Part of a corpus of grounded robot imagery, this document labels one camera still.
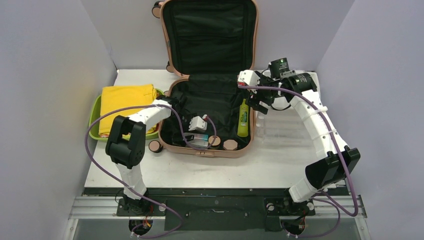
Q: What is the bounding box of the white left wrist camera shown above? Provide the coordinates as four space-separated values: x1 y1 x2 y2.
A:
188 115 208 132

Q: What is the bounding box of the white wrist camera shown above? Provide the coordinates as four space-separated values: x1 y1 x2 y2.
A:
237 69 260 87
188 115 208 132

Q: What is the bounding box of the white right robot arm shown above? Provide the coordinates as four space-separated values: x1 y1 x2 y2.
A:
237 58 361 214

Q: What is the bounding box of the yellow box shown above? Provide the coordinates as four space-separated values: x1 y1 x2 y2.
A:
98 84 158 138

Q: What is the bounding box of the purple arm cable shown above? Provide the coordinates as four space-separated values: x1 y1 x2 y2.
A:
237 85 360 239
84 105 218 239

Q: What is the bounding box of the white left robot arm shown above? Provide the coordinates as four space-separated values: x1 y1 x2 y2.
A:
105 95 189 215

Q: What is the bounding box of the small green bottle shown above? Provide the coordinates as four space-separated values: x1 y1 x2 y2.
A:
237 99 249 138

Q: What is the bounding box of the green plastic tray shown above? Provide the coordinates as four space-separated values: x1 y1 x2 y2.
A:
88 95 159 142

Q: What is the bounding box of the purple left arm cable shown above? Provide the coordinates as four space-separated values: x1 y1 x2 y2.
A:
84 105 218 239

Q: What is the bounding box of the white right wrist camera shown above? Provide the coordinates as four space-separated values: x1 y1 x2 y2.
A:
237 69 260 87

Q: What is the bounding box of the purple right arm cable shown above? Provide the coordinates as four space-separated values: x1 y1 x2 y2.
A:
237 85 360 239

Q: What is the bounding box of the white toothpaste box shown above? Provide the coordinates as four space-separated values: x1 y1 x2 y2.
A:
184 132 209 148

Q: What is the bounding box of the white plastic drawer organizer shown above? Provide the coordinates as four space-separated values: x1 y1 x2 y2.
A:
255 70 322 147

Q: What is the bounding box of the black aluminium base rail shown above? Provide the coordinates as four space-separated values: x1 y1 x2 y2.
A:
68 187 371 240

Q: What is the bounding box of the octagonal pink jar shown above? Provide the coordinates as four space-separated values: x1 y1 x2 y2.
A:
222 139 238 151

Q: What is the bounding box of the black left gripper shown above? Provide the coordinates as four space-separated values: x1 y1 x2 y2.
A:
167 113 198 146

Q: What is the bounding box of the pink hard-shell suitcase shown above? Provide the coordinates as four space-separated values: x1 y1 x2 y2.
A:
158 0 258 158

